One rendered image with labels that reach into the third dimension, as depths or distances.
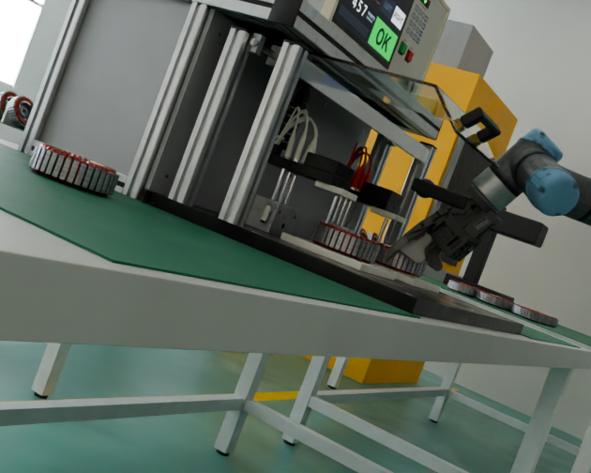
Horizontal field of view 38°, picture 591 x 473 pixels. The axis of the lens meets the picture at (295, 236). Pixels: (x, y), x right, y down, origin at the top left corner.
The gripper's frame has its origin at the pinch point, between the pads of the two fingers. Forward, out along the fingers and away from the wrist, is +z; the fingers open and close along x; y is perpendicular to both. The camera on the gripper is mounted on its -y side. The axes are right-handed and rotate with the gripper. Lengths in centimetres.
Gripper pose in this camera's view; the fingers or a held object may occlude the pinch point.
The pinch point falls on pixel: (395, 260)
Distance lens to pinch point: 161.4
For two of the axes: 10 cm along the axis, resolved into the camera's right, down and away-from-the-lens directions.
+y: 5.4, 7.4, -4.0
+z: -7.1, 6.6, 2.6
